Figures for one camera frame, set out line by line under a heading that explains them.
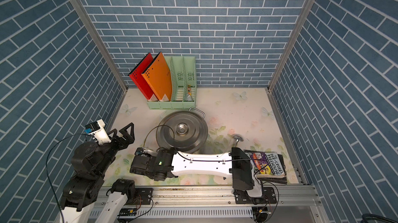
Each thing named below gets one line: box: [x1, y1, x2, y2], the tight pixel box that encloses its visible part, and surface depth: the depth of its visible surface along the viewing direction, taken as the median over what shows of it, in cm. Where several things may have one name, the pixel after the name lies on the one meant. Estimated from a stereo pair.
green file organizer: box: [146, 56, 197, 110], surface depth 111 cm
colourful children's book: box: [243, 149, 288, 185], surface depth 80 cm
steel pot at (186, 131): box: [155, 107, 209, 154], surface depth 79 cm
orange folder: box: [141, 51, 173, 102], surface depth 98 cm
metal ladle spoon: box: [232, 134, 245, 148], surface depth 93 cm
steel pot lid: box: [155, 110, 209, 154], surface depth 79 cm
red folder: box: [128, 52, 154, 100], surface depth 93 cm
